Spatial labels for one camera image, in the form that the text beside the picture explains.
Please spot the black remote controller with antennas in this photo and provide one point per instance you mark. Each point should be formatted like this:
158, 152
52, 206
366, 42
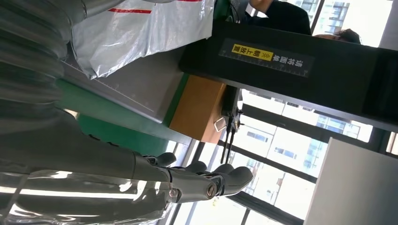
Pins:
230, 108

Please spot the black inbound scanner machine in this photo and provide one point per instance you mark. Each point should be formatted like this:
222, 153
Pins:
326, 90

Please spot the person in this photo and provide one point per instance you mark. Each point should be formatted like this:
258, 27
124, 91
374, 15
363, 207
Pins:
286, 18

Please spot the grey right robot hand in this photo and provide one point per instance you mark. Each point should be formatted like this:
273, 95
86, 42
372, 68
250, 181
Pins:
62, 149

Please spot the brown cardboard box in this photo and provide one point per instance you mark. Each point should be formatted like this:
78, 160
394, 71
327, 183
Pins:
196, 111

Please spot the green conveyor belt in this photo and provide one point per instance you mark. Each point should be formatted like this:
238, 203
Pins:
124, 138

